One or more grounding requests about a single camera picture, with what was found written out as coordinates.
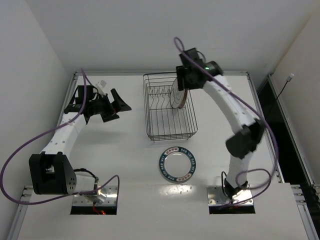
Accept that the grey wire dish rack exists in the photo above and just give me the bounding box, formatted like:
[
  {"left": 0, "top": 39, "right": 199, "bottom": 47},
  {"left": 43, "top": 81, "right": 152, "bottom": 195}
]
[{"left": 142, "top": 72, "right": 198, "bottom": 142}]

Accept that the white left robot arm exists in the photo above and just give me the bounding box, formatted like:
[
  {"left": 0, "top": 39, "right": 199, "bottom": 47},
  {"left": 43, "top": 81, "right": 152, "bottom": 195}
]
[{"left": 29, "top": 85, "right": 131, "bottom": 196}]

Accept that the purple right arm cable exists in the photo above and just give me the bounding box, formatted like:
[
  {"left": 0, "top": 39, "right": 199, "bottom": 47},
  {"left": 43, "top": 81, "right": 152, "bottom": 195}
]
[{"left": 173, "top": 36, "right": 280, "bottom": 208}]

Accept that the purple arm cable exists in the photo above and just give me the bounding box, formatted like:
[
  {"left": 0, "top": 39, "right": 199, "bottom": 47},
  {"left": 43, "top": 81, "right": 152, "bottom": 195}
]
[
  {"left": 173, "top": 36, "right": 280, "bottom": 208},
  {"left": 0, "top": 67, "right": 120, "bottom": 206}
]

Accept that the white plate with orange sunburst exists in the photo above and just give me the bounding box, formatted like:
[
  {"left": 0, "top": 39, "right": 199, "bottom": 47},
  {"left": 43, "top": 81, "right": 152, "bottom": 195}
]
[{"left": 178, "top": 89, "right": 188, "bottom": 109}]

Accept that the white plate with teal rim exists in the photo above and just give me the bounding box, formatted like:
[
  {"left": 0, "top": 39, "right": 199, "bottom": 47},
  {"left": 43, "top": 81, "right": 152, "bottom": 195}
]
[{"left": 158, "top": 146, "right": 197, "bottom": 183}]

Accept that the white plate with flower emblem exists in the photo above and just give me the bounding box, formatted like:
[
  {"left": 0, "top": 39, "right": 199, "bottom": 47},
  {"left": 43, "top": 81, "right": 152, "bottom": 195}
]
[{"left": 170, "top": 78, "right": 185, "bottom": 109}]

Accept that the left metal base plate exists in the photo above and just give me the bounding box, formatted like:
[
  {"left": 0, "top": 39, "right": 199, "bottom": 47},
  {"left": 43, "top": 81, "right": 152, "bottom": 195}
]
[{"left": 72, "top": 185, "right": 119, "bottom": 207}]

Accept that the metal base plate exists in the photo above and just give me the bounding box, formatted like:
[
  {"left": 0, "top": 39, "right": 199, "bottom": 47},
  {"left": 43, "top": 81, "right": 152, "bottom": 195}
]
[
  {"left": 72, "top": 185, "right": 119, "bottom": 207},
  {"left": 206, "top": 185, "right": 254, "bottom": 207}
]

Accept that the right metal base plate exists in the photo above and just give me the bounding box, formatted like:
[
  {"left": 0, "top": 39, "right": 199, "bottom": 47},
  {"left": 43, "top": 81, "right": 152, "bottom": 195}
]
[{"left": 206, "top": 185, "right": 254, "bottom": 207}]

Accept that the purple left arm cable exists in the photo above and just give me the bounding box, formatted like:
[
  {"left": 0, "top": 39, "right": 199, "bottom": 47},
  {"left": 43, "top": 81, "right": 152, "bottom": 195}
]
[{"left": 0, "top": 67, "right": 120, "bottom": 206}]

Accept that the black cable with white plug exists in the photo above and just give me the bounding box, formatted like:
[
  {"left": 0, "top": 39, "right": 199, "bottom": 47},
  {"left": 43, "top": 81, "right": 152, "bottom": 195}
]
[{"left": 274, "top": 73, "right": 295, "bottom": 101}]

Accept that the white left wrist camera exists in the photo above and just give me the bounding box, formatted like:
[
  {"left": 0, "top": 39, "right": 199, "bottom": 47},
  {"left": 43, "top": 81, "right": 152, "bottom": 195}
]
[{"left": 95, "top": 80, "right": 107, "bottom": 96}]

